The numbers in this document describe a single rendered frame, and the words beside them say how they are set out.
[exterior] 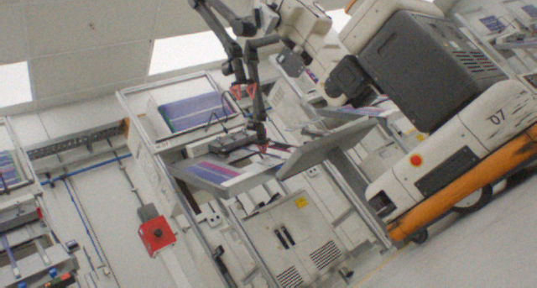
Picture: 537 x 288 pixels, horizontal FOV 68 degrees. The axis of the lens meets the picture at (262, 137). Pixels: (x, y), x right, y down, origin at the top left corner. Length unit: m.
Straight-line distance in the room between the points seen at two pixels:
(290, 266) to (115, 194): 2.28
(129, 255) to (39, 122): 1.69
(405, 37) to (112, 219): 3.27
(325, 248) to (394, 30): 1.52
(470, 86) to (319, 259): 1.50
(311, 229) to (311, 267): 0.24
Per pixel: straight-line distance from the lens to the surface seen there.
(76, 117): 4.71
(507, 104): 1.39
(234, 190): 2.16
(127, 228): 4.08
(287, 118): 3.83
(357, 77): 1.67
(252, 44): 2.53
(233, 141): 2.76
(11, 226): 2.37
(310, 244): 2.57
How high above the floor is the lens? 0.13
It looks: 19 degrees up
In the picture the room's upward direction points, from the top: 35 degrees counter-clockwise
